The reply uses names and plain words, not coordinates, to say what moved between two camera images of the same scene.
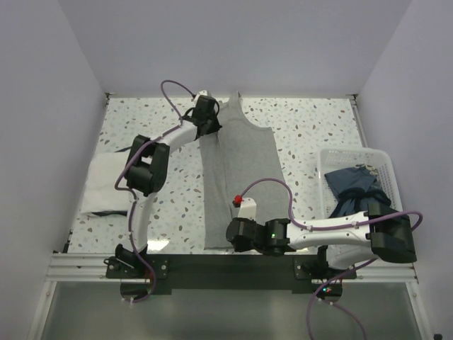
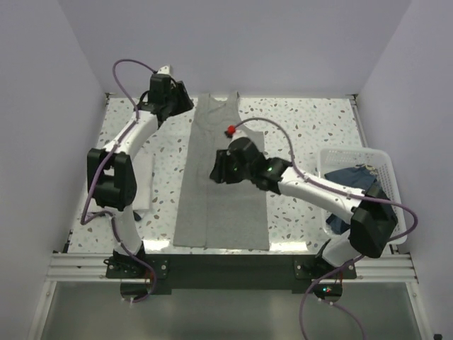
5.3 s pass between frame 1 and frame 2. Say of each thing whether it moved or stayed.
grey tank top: moved
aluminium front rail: stayed
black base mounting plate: stayed
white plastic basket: stayed
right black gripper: moved
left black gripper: moved
